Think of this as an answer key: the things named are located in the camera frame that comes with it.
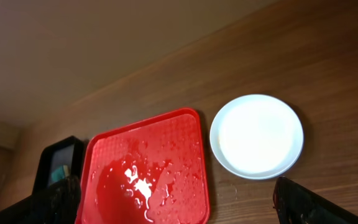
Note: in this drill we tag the yellow green sponge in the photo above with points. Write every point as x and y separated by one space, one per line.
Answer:
59 173

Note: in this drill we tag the red plastic tray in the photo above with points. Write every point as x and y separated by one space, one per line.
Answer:
151 171

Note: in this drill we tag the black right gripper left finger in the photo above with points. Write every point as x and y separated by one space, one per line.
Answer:
54 205

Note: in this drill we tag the white round plate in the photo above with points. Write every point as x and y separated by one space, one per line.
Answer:
256 137

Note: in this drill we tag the black rectangular tray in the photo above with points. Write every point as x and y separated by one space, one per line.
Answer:
69 151

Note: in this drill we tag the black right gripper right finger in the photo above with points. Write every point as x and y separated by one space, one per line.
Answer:
296 204

